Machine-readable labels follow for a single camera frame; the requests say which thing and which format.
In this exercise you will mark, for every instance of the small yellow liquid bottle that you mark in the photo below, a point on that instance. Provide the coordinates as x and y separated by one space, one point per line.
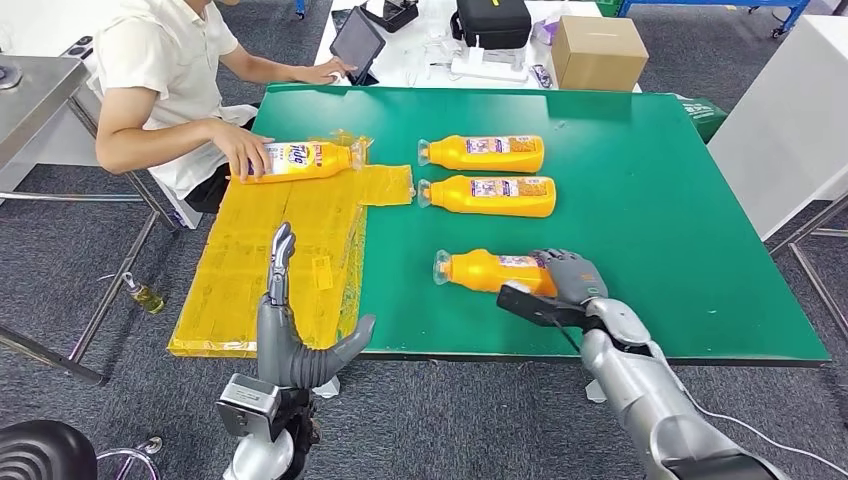
149 299

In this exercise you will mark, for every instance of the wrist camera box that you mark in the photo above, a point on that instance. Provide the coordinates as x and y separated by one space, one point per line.
248 404
530 306

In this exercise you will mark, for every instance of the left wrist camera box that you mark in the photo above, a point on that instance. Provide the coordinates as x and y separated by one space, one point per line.
248 404

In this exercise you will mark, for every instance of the person's left hand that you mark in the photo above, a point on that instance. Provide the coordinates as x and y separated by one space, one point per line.
324 71

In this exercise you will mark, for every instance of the green bag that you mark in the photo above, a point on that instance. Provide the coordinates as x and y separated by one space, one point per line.
705 116

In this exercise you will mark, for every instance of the yellow taped cardboard sheet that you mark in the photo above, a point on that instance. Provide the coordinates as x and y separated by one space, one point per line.
252 265

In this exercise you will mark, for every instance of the brown cardboard box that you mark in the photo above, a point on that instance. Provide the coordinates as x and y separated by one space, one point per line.
599 56

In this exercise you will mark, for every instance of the person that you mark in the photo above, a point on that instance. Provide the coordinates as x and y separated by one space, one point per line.
159 66

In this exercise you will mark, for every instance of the purple snack packet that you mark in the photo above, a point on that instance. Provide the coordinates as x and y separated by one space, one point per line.
542 76

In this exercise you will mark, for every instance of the black device box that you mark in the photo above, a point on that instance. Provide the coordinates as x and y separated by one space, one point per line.
397 16

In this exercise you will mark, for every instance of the person's left forearm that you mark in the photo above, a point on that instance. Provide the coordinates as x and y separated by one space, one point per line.
272 69

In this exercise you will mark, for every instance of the purple plastic bag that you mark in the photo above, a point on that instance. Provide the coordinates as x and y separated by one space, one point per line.
546 30

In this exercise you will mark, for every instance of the black stool seat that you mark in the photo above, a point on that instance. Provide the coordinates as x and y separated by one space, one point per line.
40 457

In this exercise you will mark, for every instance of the person's right hand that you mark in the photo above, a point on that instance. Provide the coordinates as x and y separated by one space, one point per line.
245 152

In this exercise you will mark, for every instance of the orange detergent bottle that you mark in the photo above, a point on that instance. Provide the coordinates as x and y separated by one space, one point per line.
490 205
484 275
484 162
311 159

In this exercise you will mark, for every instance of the black tablet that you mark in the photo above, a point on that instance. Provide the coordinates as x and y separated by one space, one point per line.
358 43

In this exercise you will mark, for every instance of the grey metal table frame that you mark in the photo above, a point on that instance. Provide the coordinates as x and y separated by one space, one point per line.
831 233

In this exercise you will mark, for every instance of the white desk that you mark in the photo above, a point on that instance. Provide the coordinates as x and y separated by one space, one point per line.
417 60

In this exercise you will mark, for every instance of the black carrying case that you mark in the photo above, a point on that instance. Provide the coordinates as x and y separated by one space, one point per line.
493 23

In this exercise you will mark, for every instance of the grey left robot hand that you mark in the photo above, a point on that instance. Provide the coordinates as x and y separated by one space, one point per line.
281 344

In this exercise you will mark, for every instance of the white power strip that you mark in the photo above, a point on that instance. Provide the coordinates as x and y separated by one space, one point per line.
487 70

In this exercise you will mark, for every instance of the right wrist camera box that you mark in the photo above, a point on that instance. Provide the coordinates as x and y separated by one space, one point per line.
530 306

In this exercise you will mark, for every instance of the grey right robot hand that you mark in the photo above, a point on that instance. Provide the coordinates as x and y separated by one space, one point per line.
576 278

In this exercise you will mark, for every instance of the white table foot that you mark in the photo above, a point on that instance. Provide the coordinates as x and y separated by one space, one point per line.
328 389
594 392

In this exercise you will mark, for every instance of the person's right forearm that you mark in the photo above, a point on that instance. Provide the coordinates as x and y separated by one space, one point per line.
159 142

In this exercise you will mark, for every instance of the white side table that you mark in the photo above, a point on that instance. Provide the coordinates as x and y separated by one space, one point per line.
788 126

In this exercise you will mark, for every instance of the green table mat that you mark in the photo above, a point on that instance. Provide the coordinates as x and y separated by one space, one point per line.
662 218

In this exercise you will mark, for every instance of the stainless steel table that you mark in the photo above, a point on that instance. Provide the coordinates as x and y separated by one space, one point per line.
33 93

